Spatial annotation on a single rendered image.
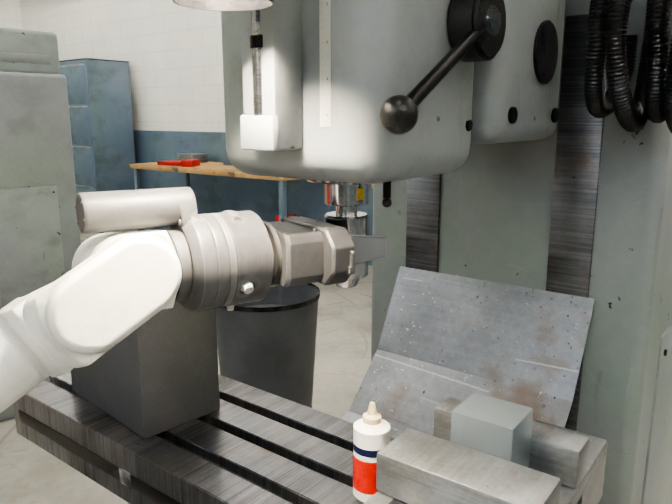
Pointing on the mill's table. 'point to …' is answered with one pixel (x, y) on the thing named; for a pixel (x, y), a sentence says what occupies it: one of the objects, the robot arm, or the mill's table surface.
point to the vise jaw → (457, 474)
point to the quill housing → (361, 94)
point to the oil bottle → (364, 430)
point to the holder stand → (157, 372)
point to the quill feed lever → (484, 13)
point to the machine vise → (544, 457)
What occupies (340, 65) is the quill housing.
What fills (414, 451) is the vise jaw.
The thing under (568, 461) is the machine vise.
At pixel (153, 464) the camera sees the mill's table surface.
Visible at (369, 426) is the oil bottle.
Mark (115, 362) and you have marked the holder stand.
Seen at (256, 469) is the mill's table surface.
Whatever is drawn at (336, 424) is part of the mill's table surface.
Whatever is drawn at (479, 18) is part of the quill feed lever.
